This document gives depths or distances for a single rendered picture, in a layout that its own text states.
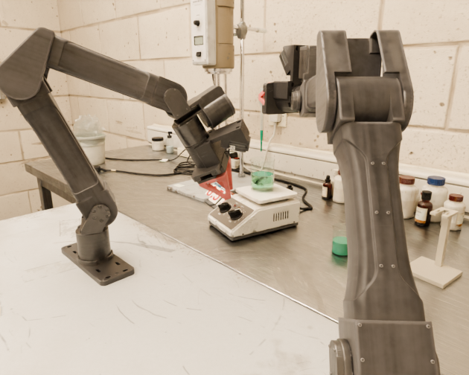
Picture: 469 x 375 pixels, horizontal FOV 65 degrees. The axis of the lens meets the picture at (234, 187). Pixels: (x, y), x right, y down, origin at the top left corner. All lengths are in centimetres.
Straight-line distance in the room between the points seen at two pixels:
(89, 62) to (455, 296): 75
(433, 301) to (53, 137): 72
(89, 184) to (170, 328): 31
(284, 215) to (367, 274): 57
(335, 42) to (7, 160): 278
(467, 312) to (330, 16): 97
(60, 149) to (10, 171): 236
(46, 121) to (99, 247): 26
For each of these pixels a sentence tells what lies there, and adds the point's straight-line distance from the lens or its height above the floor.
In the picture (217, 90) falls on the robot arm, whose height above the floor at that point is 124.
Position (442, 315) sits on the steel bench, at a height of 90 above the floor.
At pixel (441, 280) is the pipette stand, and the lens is 79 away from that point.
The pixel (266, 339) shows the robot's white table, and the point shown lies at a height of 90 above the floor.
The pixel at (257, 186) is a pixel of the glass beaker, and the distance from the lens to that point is 92.
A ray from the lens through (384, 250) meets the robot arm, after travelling 37.
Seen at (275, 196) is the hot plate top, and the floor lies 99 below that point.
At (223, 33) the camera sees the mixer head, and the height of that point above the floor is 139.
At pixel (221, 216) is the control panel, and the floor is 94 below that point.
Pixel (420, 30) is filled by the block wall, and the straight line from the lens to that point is 122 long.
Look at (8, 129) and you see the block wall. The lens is 304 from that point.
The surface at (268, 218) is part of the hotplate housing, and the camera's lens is 89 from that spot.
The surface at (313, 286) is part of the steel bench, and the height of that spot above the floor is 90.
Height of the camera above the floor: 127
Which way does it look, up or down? 17 degrees down
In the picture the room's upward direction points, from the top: straight up
